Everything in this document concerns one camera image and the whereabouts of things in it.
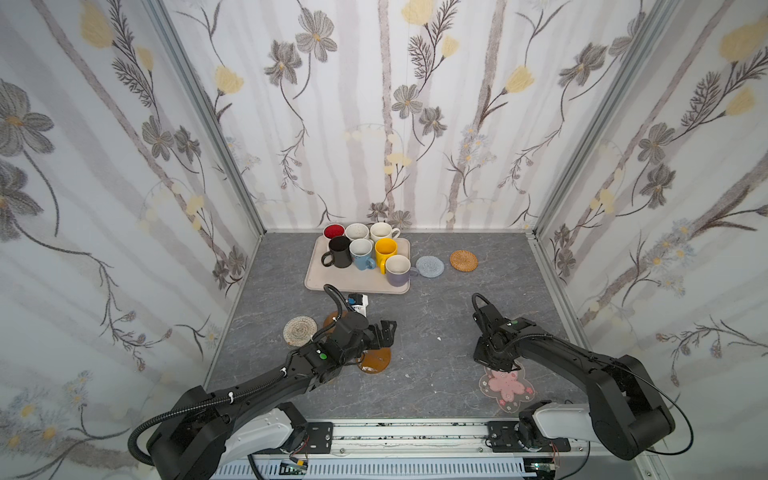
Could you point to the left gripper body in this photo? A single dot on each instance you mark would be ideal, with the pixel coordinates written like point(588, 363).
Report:
point(379, 335)

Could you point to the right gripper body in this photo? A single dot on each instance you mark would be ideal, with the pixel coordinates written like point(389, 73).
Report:
point(493, 355)

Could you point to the glossy brown round coaster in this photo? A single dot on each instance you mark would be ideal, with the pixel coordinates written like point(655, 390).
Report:
point(375, 361)

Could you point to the pink flower silicone coaster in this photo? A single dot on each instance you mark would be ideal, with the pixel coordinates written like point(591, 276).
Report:
point(511, 391)

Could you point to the blue woven round coaster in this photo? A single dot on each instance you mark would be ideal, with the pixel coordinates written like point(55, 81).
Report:
point(429, 266)

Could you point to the rattan woven round coaster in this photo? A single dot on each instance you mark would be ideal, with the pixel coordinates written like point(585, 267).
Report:
point(464, 261)

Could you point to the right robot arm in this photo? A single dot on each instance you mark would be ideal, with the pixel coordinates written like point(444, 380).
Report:
point(624, 412)

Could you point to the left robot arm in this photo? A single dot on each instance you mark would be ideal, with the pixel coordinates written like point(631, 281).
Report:
point(189, 441)

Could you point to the plain round wooden coaster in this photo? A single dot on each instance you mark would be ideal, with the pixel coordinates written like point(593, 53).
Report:
point(330, 320)

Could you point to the white patterned round coaster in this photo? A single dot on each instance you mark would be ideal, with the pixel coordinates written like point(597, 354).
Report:
point(299, 331)

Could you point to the beige serving tray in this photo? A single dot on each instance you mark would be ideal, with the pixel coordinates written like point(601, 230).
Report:
point(349, 279)

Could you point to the purple mug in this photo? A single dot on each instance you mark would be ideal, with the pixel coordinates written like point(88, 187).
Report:
point(399, 270)

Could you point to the light blue mug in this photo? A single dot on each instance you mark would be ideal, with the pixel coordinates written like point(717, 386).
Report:
point(362, 252)

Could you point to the yellow mug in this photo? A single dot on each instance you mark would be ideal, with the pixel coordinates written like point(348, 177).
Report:
point(384, 249)

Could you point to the black mug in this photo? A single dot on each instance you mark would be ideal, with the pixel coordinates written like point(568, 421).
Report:
point(338, 254)

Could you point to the white mug back middle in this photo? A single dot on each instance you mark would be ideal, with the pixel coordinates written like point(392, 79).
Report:
point(356, 231)

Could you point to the red interior mug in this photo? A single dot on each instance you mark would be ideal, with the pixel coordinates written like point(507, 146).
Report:
point(333, 231)

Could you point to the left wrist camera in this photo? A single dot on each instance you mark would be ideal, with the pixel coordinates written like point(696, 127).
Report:
point(358, 302)

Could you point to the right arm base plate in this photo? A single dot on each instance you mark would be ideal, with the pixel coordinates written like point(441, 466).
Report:
point(510, 437)

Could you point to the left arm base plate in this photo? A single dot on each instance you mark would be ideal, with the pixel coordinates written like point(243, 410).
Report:
point(314, 438)

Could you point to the white mug with handle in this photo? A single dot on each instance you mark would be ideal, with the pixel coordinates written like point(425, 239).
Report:
point(383, 230)

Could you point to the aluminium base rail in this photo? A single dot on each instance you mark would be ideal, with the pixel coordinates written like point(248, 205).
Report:
point(272, 429)

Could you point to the white cable duct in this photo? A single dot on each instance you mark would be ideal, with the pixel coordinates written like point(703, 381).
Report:
point(403, 468)

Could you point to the right corner aluminium post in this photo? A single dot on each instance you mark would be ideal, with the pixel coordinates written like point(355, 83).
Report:
point(639, 51)

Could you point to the corner aluminium post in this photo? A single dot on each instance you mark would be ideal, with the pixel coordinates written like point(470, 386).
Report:
point(196, 94)
point(639, 51)

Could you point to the left corner aluminium post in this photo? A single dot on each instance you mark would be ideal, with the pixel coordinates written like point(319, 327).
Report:
point(196, 94)

